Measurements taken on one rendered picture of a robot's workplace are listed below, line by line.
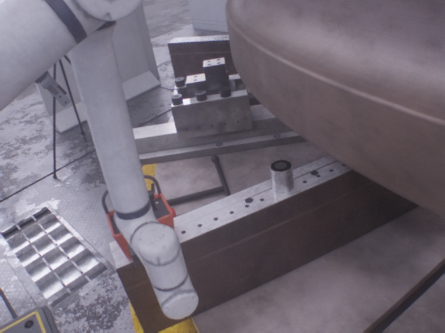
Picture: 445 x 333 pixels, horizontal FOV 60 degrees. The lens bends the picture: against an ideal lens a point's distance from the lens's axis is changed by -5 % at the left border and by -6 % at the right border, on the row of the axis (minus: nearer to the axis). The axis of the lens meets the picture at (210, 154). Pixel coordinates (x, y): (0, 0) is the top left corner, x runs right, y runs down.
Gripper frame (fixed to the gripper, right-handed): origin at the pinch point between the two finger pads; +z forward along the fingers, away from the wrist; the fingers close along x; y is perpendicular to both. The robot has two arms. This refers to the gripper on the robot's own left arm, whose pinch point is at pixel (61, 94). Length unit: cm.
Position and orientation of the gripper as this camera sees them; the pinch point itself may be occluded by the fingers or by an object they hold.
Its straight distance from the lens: 132.9
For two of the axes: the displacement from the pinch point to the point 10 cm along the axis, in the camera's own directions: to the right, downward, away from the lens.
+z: 5.5, 6.6, 5.0
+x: -4.0, -3.1, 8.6
